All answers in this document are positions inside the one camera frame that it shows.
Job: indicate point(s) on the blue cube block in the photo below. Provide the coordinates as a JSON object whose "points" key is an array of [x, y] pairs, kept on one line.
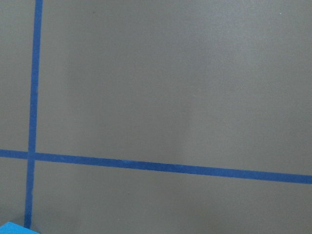
{"points": [[12, 228]]}

